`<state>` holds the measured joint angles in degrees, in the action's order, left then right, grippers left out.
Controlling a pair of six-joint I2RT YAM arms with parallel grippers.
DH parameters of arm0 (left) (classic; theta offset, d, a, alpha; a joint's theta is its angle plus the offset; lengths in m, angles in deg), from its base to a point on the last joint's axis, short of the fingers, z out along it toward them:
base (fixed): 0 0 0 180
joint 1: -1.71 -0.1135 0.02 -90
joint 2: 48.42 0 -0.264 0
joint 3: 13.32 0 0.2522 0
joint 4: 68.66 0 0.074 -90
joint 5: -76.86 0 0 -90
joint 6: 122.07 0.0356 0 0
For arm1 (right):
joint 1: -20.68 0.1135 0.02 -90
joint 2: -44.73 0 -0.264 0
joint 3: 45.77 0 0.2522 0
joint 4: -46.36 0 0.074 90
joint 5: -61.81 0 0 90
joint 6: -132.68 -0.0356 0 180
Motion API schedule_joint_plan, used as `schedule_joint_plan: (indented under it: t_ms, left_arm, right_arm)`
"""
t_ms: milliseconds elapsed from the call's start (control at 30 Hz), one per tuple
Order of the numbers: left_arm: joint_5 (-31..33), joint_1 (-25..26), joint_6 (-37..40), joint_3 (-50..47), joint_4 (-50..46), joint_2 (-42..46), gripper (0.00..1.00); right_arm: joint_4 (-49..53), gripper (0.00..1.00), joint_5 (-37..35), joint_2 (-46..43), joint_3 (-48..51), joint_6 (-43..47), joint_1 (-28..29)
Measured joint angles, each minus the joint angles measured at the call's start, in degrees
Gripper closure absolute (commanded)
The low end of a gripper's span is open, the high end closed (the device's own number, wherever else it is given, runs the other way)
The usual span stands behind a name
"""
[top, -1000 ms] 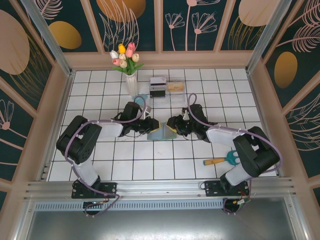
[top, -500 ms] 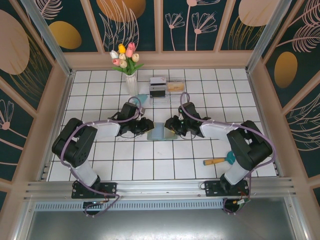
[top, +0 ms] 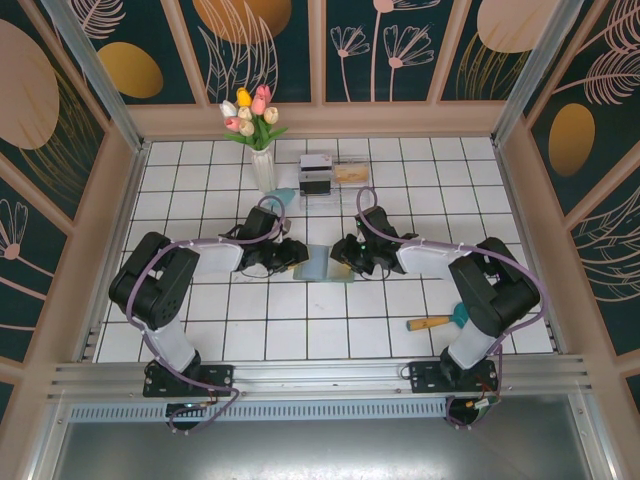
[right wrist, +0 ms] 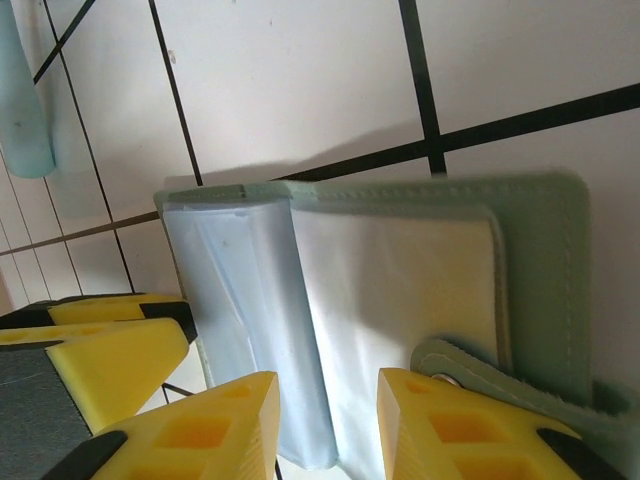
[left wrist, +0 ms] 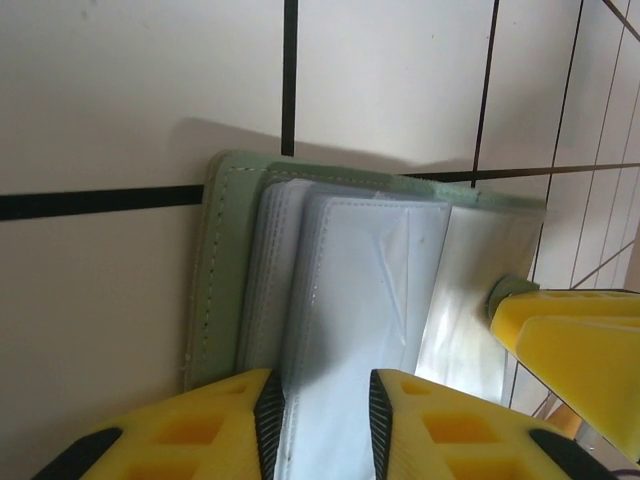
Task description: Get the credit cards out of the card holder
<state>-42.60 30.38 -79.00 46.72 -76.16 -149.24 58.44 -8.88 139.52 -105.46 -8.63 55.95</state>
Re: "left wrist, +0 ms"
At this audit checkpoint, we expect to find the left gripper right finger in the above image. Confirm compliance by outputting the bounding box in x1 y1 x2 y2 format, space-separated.
367 367 629 480

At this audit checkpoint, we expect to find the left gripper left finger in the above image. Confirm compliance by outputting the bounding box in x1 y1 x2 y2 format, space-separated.
29 367 287 480

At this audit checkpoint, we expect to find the green card holder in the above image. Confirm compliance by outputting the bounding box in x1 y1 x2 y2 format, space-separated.
183 148 546 480

